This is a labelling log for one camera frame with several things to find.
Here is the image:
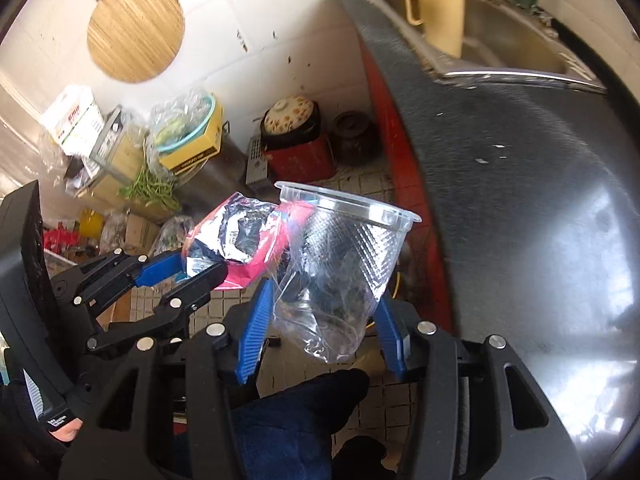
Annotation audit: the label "pink foil snack bag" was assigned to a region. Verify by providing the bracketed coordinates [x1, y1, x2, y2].
[181, 193, 314, 290]

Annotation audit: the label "clear plastic cup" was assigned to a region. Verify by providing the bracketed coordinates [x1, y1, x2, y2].
[271, 181, 422, 364]

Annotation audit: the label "person's left hand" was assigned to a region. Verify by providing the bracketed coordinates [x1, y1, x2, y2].
[50, 418, 84, 443]

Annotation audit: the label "plastic bag of scraps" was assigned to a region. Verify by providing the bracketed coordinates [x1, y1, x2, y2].
[149, 214, 194, 257]

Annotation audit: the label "green beans pile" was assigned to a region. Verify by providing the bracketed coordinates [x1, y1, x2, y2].
[118, 166, 181, 211]

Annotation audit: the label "red cabinet doors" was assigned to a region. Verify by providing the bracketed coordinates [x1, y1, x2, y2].
[359, 41, 456, 333]

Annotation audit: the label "yellow cardboard box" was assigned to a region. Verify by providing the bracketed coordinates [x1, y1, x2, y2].
[158, 93, 224, 176]

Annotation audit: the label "dark brown clay jar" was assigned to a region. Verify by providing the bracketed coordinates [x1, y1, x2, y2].
[329, 110, 382, 167]

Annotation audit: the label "round bamboo board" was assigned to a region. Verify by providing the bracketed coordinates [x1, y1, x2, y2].
[87, 0, 186, 84]

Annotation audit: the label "stainless steel sink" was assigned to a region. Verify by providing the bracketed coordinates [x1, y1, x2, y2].
[367, 0, 606, 93]

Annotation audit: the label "yellow plastic pitcher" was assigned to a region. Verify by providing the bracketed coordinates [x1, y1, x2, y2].
[404, 0, 465, 58]

